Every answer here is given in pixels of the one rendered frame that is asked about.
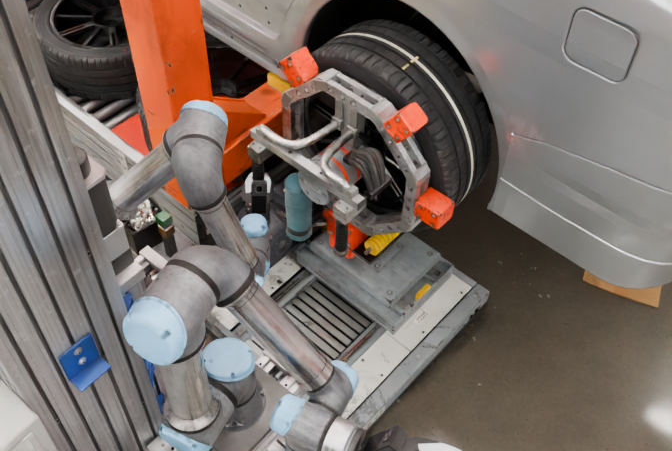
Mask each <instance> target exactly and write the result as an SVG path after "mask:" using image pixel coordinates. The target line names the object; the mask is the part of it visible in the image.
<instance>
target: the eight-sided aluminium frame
mask: <svg viewBox="0 0 672 451"><path fill-rule="evenodd" d="M320 91H324V92H326V93H328V94H329V95H331V96H333V97H334V98H337V99H339V100H340V101H342V102H343V103H344V104H345V105H347V106H349V107H350V108H353V109H355V110H357V111H358V113H360V114H362V115H363V116H365V117H366V118H368V119H370V120H371V121H372V122H373V123H374V124H375V126H376V127H377V129H378V131H379V133H380V134H381V136H382V138H383V139H384V141H385V143H386V144H387V146H388V148H389V150H390V151H391V153H392V155H393V156H394V158H395V160H396V162H397V163H398V165H399V167H400V168H401V170H402V172H403V173H404V175H405V177H406V186H405V194H404V202H403V209H402V212H397V213H390V214H383V215H376V214H374V213H373V212H371V211H370V210H368V209H367V208H365V209H364V210H363V211H361V212H360V213H359V214H358V215H357V216H356V217H354V218H353V219H352V220H351V221H350V222H349V223H351V224H352V225H354V226H355V227H356V228H358V229H359V230H360V231H361V232H362V233H365V234H366V235H368V236H374V235H380V234H390V233H399V232H404V233H405V232H409V231H411V230H412V229H414V228H415V227H416V226H417V225H418V224H419V223H420V222H421V221H422V220H420V219H419V218H417V217H416V216H414V209H415V202H416V199H417V198H419V197H420V196H421V195H422V194H423V193H424V192H425V191H426V190H428V184H429V178H430V177H431V176H430V171H431V170H430V168H429V167H428V164H427V161H425V160H424V158H423V156H422V155H421V153H420V151H419V149H418V148H417V146H416V144H415V142H414V141H413V139H412V137H411V136H409V137H408V138H406V139H404V140H403V141H401V142H399V143H396V142H395V141H394V139H393V138H392V136H391V135H390V134H389V132H388V131H387V130H386V128H385V127H384V125H383V124H384V122H385V121H386V120H388V119H389V118H390V117H391V116H393V115H394V114H395V113H397V112H398V111H397V110H396V109H395V108H394V106H393V104H392V103H391V102H389V101H388V100H387V99H386V98H382V97H380V96H379V95H377V94H375V93H374V92H372V91H370V90H369V89H367V88H365V87H364V86H362V85H360V84H359V83H357V82H355V81H354V80H352V79H350V78H349V77H347V76H345V75H344V74H342V73H341V71H337V70H335V69H334V68H331V69H327V70H325V71H324V72H322V73H320V74H318V75H316V76H315V77H313V78H312V79H310V80H309V81H307V82H306V83H304V84H302V85H300V86H297V87H295V88H293V86H292V87H291V88H289V89H288V90H286V91H285V92H283V93H282V94H281V102H282V123H283V138H286V139H289V140H300V139H303V138H305V137H304V98H306V97H308V96H311V95H313V94H316V93H318V92H320ZM293 150H295V151H296V152H298V153H299V154H300V155H303V157H305V158H306V159H308V160H311V159H312V158H313V157H314V156H315V155H314V153H313V152H312V150H311V148H310V147H309V146H307V147H305V148H301V149H293ZM335 199H337V200H338V201H339V200H340V198H338V197H337V198H335ZM335 199H334V198H333V199H332V200H331V201H330V202H328V203H327V204H325V205H326V206H328V207H329V208H330V209H331V210H333V205H334V204H335V203H336V202H337V200H335Z"/></svg>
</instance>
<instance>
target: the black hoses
mask: <svg viewBox="0 0 672 451"><path fill-rule="evenodd" d="M359 138H360V139H362V140H363V141H365V142H366V143H368V142H369V141H370V140H371V137H369V136H367V135H366V134H364V133H363V132H359ZM364 161H365V163H366V164H367V166H366V164H365V163H364ZM343 162H344V163H346V164H347V165H349V166H351V165H352V166H354V167H356V168H357V169H358V170H359V172H360V173H361V175H362V177H363V179H364V182H365V184H366V187H367V189H365V191H364V195H365V196H367V197H368V198H370V199H371V200H372V199H373V198H374V197H375V196H377V195H378V194H379V193H380V192H381V191H382V190H384V189H385V188H386V187H387V186H388V185H389V184H391V183H392V177H391V176H389V175H387V174H386V173H385V166H384V160H383V157H382V154H381V153H380V151H379V150H377V149H375V148H371V147H366V148H361V149H359V148H358V147H355V148H354V149H352V150H351V151H350V152H349V153H347V154H346V155H345V156H344V157H343ZM367 167H368V168H367Z"/></svg>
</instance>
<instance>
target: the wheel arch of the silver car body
mask: <svg viewBox="0 0 672 451"><path fill-rule="evenodd" d="M416 10H417V11H418V12H419V13H418V14H417V16H416V17H415V18H414V20H413V21H412V23H411V24H410V27H412V28H414V29H415V30H418V31H420V32H421V33H423V34H425V33H426V32H428V31H431V30H432V25H433V24H434V25H436V26H437V27H438V28H439V30H438V32H440V33H441V34H442V37H443V38H442V45H441V47H442V48H443V50H446V51H447V52H448V53H449V56H452V57H453V58H454V61H456V62H457V63H458V64H459V65H460V68H462V69H463V70H464V71H466V72H468V73H470V74H472V75H474V76H475V77H476V79H477V81H478V83H479V85H480V87H481V89H482V91H483V94H484V96H485V98H486V102H485V106H484V107H485V110H486V113H487V117H488V120H489V123H491V124H492V125H494V127H495V131H496V137H497V143H498V155H499V165H498V176H497V182H496V187H495V190H494V193H493V196H492V198H491V200H490V202H489V204H488V205H487V209H488V210H489V208H490V207H491V205H492V203H493V201H494V199H495V196H496V193H497V190H498V185H499V180H500V171H501V153H500V143H499V137H498V131H497V127H496V123H495V119H494V116H493V113H492V110H491V107H490V104H489V101H488V99H487V96H486V94H485V92H484V90H483V87H482V85H481V83H480V81H479V79H478V77H477V76H476V74H475V72H474V70H473V69H472V67H471V65H470V64H469V62H468V61H467V59H466V58H465V56H464V55H463V54H462V52H461V51H460V50H459V48H458V47H457V46H456V44H455V43H454V42H453V41H452V40H451V39H450V37H449V36H448V35H447V34H446V33H445V32H444V31H443V30H442V29H441V28H440V27H439V26H438V25H437V24H436V23H435V22H434V21H432V20H431V19H430V18H429V17H428V16H426V15H425V14H424V13H423V12H421V11H420V10H418V9H417V8H415V7H414V6H412V5H411V4H409V3H407V2H406V1H404V0H324V1H322V3H321V4H320V5H319V6H318V7H317V8H316V9H315V10H314V12H313V13H312V14H311V16H310V18H309V19H308V21H307V23H306V26H305V28H304V31H303V34H302V37H301V42H300V47H299V49H301V48H303V47H305V46H306V47H307V48H308V50H309V52H310V53H312V52H314V51H315V50H317V49H318V48H320V47H321V46H323V45H324V44H326V43H327V42H328V41H330V40H331V39H333V38H335V37H336V36H338V35H339V34H341V33H342V32H344V31H345V30H347V29H348V28H350V27H351V26H353V25H355V24H357V23H360V22H362V21H366V20H374V19H384V20H391V21H395V22H399V23H401V24H405V25H407V23H408V22H409V20H410V19H411V17H412V16H413V14H414V13H415V12H416Z"/></svg>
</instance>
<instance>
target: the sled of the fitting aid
mask: <svg viewBox="0 0 672 451"><path fill-rule="evenodd" d="M327 228H328V225H325V226H321V228H319V229H318V230H317V231H316V232H315V233H313V234H312V235H311V236H310V237H309V238H308V239H306V240H305V241H304V242H303V243H302V244H300V245H299V246H298V247H297V248H296V249H295V261H297V262H298V263H299V264H301V265H302V266H303V267H304V268H306V269H307V270H308V271H310V272H311V273H312V274H314V275H315V276H316V277H318V278H319V279H320V280H322V281H323V282H324V283H326V284H327V285H328V286H329V287H331V288H332V289H333V290H335V291H336V292H337V293H339V294H340V295H341V296H343V297H344V298H345V299H347V300H348V301H349V302H350V303H352V304H353V305H354V306H356V307H357V308H358V309H360V310H361V311H362V312H364V313H365V314H366V315H368V316H369V317H370V318H372V319H373V320H374V321H375V322H377V323H378V324H379V325H381V326H382V327H383V328H385V329H386V330H387V331H389V332H390V333H391V334H393V335H394V334H395V333H396V332H397V331H398V330H399V329H400V328H401V327H402V326H403V325H404V324H405V323H406V322H407V321H408V320H409V319H410V318H411V317H412V316H413V315H414V313H415V312H416V311H417V310H418V309H419V308H420V307H421V306H422V305H423V304H424V303H425V302H426V301H427V300H428V299H429V298H430V297H431V296H432V295H433V294H434V293H435V292H436V291H437V290H438V289H439V288H440V287H441V286H442V285H443V284H444V283H445V282H446V281H447V280H448V279H449V278H450V277H451V276H452V271H453V267H454V265H453V264H452V263H450V262H449V261H447V260H446V259H445V258H443V257H442V256H440V259H439V261H438V262H437V263H436V264H435V265H434V266H433V267H432V268H431V269H430V270H429V271H428V272H427V273H426V274H425V275H424V276H423V277H422V278H421V279H420V280H419V281H418V282H417V283H416V284H415V285H414V286H413V287H412V288H411V289H410V290H409V291H408V292H407V293H406V294H405V295H403V296H402V297H401V298H400V299H399V300H398V301H397V302H396V303H395V304H394V305H393V306H392V307H391V308H388V307H387V306H385V305H384V304H383V303H381V302H380V301H379V300H377V299H376V298H375V297H373V296H372V295H371V294H369V293H368V292H367V291H365V290H364V289H363V288H361V287H360V286H359V285H357V284H356V283H355V282H353V281H352V280H351V279H349V278H348V277H346V276H345V275H344V274H342V273H341V272H340V271H338V270H337V269H336V268H334V267H333V266H332V265H330V264H329V263H328V262H326V261H325V260H324V259H322V258H321V257H320V256H318V255H317V254H316V253H314V252H313V251H312V250H310V242H312V241H313V240H314V239H315V238H316V237H318V236H319V235H320V234H321V233H322V232H323V231H325V230H326V229H327Z"/></svg>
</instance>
